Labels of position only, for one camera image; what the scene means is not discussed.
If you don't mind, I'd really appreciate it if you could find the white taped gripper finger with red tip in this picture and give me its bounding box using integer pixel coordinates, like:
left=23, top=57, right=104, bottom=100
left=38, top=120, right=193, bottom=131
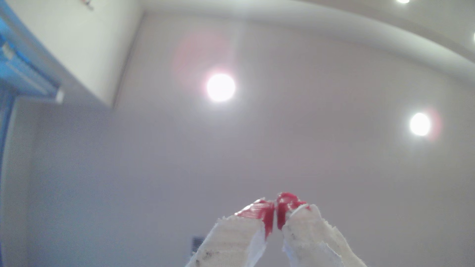
left=277, top=192, right=368, bottom=267
left=186, top=200, right=275, bottom=267

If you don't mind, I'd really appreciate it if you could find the blue roller blind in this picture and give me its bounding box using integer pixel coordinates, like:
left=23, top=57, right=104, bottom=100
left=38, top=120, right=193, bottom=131
left=0, top=15, right=64, bottom=104

